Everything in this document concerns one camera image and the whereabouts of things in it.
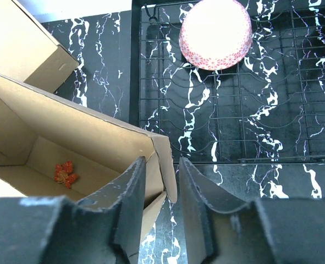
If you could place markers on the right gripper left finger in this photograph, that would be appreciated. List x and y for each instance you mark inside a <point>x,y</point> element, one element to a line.
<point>104,227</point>

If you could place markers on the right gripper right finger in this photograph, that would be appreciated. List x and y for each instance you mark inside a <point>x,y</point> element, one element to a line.
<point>222,228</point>

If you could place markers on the small orange red toy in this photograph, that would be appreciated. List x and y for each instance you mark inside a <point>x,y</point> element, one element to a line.
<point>64,174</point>

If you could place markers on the cardboard box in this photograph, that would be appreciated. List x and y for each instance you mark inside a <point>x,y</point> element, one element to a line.
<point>28,52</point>
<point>39,129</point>

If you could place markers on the closed cardboard box back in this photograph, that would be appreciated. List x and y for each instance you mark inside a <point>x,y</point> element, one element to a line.
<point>28,52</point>

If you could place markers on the pink patterned bowl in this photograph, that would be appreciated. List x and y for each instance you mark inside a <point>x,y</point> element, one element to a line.
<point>215,35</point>

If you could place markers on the black wire dish rack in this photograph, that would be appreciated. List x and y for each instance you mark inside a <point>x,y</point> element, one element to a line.
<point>270,107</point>

